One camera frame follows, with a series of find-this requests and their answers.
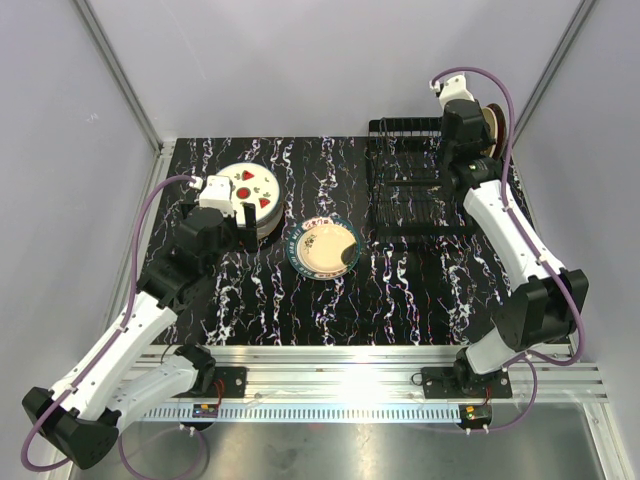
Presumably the white slotted cable duct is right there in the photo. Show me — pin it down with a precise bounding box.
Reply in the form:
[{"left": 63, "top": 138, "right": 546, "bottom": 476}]
[{"left": 155, "top": 403, "right": 461, "bottom": 423}]

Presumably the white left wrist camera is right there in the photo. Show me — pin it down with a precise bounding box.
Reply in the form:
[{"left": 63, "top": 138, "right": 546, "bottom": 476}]
[{"left": 188, "top": 175, "right": 235, "bottom": 217}]

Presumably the black wire dish rack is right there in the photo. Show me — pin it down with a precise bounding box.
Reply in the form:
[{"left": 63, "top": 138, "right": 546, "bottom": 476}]
[{"left": 366, "top": 117, "right": 502, "bottom": 243}]

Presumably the dark green rimmed plate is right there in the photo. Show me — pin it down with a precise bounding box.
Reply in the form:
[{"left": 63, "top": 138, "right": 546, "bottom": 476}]
[{"left": 284, "top": 216, "right": 362, "bottom": 281}]

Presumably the stack of plates under white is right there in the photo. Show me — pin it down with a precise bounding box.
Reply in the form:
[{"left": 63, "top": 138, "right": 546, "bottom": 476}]
[{"left": 255, "top": 196, "right": 284, "bottom": 240}]

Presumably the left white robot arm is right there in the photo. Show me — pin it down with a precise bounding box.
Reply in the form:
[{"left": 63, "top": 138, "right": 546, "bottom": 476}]
[{"left": 22, "top": 205, "right": 258, "bottom": 469}]

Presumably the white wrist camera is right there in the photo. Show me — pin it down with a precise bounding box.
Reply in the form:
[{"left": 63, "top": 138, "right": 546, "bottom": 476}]
[
  {"left": 188, "top": 175, "right": 235, "bottom": 217},
  {"left": 430, "top": 74, "right": 475, "bottom": 108}
]

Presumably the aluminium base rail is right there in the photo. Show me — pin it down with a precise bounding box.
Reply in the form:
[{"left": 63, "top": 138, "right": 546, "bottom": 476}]
[{"left": 64, "top": 344, "right": 609, "bottom": 401}]

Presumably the white watermelon pattern plate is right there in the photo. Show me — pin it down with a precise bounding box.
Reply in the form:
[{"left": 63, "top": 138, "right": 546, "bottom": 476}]
[{"left": 217, "top": 162, "right": 282, "bottom": 226}]

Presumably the cream plate with black sprig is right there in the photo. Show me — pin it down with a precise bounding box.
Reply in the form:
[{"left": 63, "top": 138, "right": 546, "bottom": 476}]
[{"left": 482, "top": 106, "right": 499, "bottom": 157}]

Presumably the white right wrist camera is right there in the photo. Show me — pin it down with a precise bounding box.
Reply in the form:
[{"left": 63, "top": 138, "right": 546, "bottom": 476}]
[{"left": 430, "top": 74, "right": 475, "bottom": 108}]

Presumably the red floral plate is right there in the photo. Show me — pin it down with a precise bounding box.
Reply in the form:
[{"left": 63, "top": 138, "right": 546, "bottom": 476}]
[{"left": 488, "top": 103, "right": 507, "bottom": 160}]

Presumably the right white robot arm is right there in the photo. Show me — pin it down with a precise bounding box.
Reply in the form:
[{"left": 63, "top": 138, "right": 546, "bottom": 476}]
[{"left": 440, "top": 99, "right": 588, "bottom": 397}]

